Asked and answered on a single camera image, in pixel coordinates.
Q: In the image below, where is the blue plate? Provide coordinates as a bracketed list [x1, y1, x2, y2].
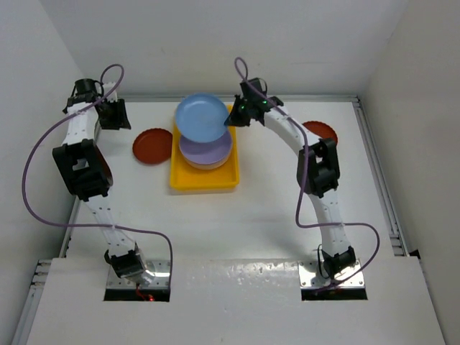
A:
[175, 93, 229, 143]

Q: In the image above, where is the purple plate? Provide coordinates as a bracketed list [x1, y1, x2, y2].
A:
[179, 131, 233, 165]

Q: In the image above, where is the red scalloped plate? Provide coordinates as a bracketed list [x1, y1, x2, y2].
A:
[132, 128, 173, 165]
[303, 121, 339, 144]

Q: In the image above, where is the peach plate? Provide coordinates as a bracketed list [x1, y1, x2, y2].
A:
[185, 158, 228, 170]

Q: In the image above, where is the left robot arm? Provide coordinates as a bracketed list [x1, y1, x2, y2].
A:
[52, 78, 148, 285]

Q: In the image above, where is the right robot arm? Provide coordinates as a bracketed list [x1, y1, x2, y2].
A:
[226, 78, 356, 285]

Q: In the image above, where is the yellow plastic bin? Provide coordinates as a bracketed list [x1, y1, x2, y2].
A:
[170, 124, 239, 193]

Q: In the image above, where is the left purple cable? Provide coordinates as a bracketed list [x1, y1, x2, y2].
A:
[21, 63, 174, 287]

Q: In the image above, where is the purple cable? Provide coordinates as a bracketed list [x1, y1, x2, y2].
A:
[21, 63, 174, 287]
[234, 56, 381, 291]

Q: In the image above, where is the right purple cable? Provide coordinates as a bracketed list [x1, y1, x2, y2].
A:
[234, 56, 381, 291]

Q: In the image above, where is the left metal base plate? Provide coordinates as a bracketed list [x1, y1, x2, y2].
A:
[106, 259, 170, 290]

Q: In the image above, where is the metal base plate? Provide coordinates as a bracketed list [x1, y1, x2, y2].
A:
[298, 261, 365, 291]
[106, 259, 170, 290]

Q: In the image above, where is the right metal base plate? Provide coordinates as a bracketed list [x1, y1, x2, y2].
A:
[298, 261, 365, 291]

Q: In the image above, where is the aluminium frame rail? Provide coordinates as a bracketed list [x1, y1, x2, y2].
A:
[352, 97, 410, 257]

